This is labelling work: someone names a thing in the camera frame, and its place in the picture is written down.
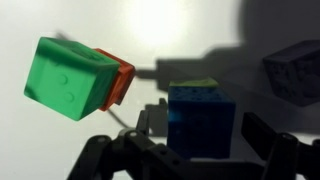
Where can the dark block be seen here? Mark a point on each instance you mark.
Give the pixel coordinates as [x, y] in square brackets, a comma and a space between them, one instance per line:
[293, 73]

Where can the blue block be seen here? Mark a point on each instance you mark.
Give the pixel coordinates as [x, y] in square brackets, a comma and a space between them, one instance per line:
[200, 120]

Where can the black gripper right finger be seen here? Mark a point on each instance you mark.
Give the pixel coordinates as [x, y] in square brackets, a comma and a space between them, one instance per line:
[283, 156]

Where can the orange red block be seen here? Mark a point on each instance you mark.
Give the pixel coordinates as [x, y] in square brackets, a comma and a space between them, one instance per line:
[123, 80]

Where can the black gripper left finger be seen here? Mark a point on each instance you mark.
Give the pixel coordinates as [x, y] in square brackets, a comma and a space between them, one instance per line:
[133, 156]

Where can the lime green block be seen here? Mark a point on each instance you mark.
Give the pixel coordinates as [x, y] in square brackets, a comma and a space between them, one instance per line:
[196, 83]

